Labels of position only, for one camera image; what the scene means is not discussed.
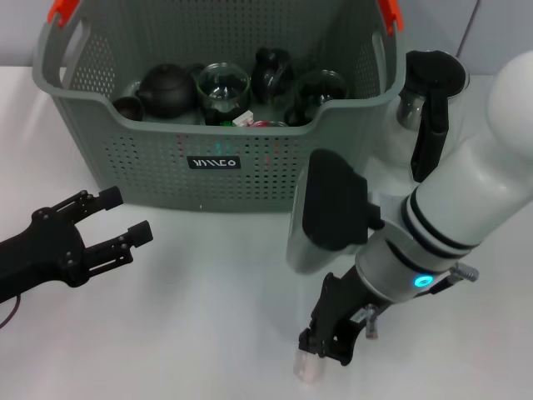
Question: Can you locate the translucent white block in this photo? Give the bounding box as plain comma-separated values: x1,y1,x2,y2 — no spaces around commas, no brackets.
291,349,326,383

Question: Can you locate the small black tea bowl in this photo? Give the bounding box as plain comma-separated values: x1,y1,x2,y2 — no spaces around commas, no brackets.
111,96,145,123

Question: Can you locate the black clay teapot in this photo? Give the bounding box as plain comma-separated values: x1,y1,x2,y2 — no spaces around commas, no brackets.
136,62,205,121

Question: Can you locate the grey perforated storage bin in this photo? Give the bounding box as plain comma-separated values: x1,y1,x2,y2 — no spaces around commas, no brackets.
32,0,407,213

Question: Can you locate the glass pitcher with black handle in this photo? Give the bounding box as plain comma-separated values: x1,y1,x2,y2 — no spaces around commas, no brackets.
382,48,471,184

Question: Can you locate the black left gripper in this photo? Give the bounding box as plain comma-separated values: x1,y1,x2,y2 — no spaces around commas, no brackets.
0,186,154,306

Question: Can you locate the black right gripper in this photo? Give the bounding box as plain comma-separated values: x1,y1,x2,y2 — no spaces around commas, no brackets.
297,265,392,368

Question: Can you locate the grey cable plug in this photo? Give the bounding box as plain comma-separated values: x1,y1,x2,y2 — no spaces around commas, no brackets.
363,303,381,342

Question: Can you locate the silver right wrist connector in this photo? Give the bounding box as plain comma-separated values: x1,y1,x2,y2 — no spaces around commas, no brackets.
431,261,480,293

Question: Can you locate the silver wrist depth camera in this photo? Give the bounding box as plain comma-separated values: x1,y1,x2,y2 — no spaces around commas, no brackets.
285,148,386,276

